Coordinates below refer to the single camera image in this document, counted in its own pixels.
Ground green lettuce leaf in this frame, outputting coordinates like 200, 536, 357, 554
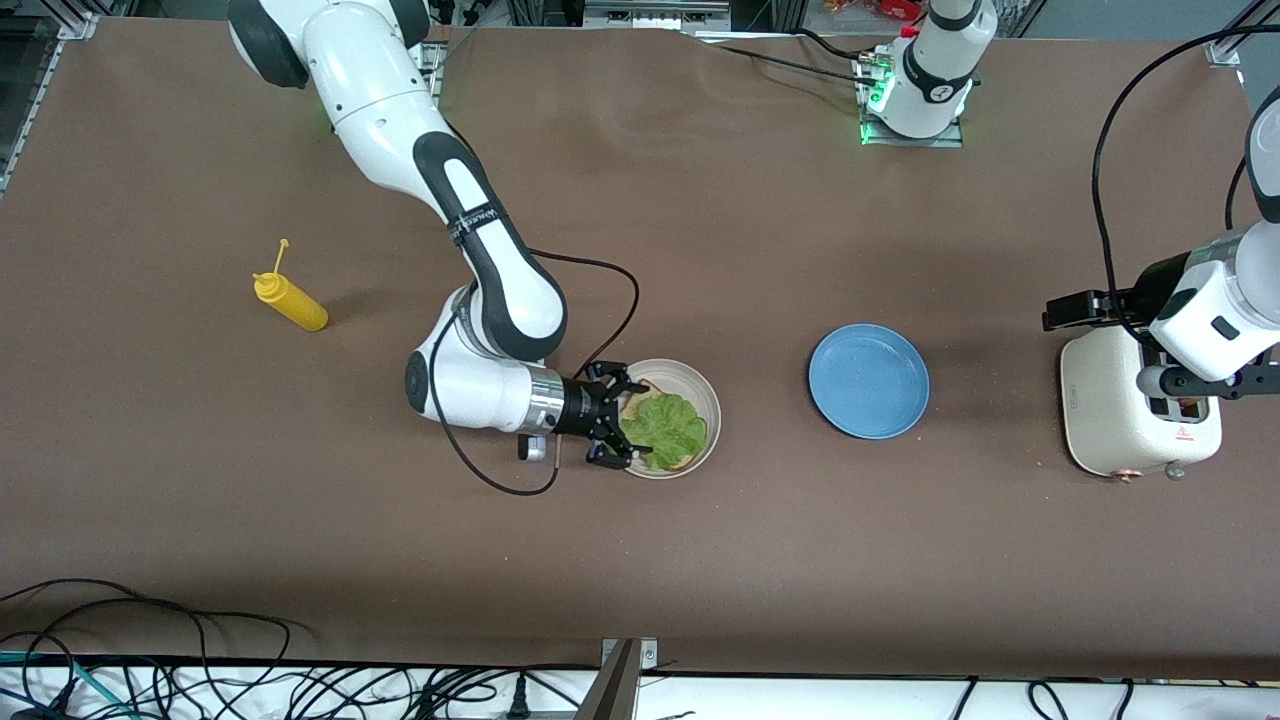
620, 392, 710, 472

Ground yellow squeeze bottle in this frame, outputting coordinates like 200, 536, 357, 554
252, 238, 330, 333

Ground beige plate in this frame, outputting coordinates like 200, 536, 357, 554
600, 358, 723, 481

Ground blue plate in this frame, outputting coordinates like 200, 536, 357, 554
808, 323, 932, 441

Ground white toaster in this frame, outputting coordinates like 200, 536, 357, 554
1060, 325, 1225, 484

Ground red orange background items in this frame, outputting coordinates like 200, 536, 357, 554
822, 0, 926, 23

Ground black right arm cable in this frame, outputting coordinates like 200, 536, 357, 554
428, 248, 641, 498

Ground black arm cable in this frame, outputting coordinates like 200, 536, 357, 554
428, 248, 641, 498
1092, 0, 1280, 351

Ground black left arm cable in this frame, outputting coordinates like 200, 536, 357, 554
1092, 0, 1280, 351

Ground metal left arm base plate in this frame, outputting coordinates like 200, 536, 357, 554
856, 55, 967, 149

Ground metal table bracket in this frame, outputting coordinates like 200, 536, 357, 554
572, 636, 661, 720

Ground black base cable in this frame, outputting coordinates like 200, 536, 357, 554
690, 28, 886, 91

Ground metal background frame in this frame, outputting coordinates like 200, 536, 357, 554
505, 0, 806, 33

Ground black looping cable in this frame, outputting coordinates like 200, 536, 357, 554
0, 578, 296, 666

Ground teal cable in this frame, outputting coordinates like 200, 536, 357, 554
0, 650, 136, 720

